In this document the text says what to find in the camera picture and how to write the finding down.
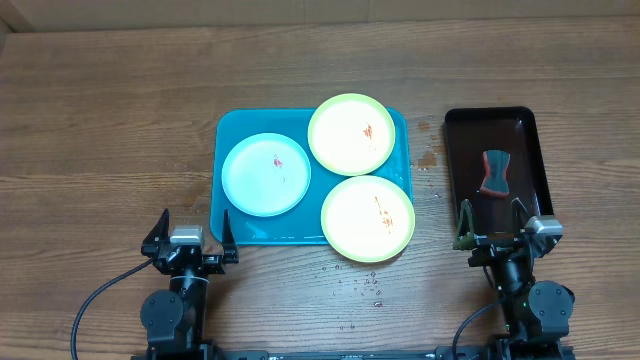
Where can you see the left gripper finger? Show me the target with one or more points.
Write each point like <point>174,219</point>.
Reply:
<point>160,230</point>
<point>228,241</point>

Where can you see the yellow-green plate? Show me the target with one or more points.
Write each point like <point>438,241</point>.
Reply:
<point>351,134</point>
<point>367,219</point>

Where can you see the orange and grey sponge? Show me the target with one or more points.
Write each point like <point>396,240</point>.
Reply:
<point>496,164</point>

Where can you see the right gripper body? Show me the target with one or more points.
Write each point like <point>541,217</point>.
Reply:
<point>495,251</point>

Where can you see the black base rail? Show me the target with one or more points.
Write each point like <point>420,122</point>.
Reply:
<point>439,353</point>

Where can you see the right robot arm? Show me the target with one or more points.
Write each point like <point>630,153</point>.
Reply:
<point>536,313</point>

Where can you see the light blue plate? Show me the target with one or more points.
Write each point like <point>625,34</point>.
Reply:
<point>266,174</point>

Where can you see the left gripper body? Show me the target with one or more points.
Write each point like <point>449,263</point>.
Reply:
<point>213,265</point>

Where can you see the black rectangular tray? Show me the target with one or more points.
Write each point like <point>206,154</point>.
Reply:
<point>471,131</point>

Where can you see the teal plastic tray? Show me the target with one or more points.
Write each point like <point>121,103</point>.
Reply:
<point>302,224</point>

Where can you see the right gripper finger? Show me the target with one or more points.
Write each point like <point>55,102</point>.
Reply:
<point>465,233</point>
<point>520,216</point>

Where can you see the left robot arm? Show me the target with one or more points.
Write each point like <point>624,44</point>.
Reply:
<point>174,318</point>

